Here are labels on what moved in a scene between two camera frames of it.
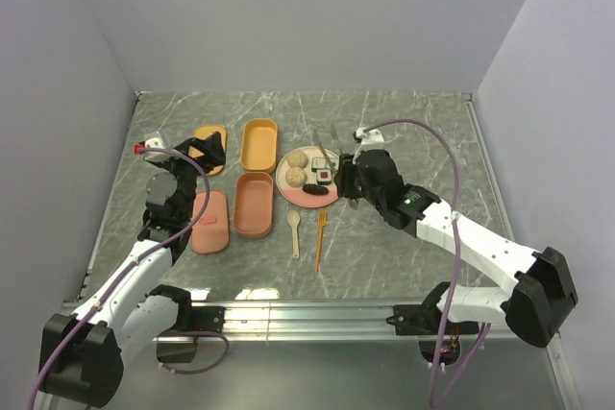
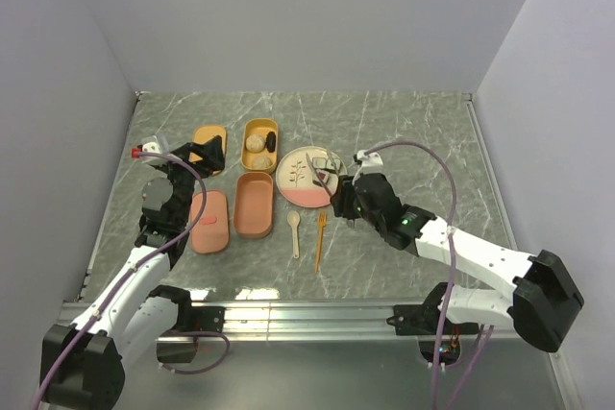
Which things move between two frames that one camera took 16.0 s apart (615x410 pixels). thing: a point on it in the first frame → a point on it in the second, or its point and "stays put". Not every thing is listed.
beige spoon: x=293 y=218 stays put
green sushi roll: x=333 y=162 stays put
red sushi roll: x=324 y=177 stays put
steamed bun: x=296 y=177 → x=261 y=162
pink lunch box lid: x=210 y=233 stays put
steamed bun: x=297 y=158 → x=255 y=143
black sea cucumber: x=315 y=189 → x=271 y=141
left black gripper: x=210 y=148 stays put
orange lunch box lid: x=201 y=132 stays put
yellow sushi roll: x=319 y=163 stays put
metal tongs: x=354 y=203 → x=318 y=173
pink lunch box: x=253 y=211 stays put
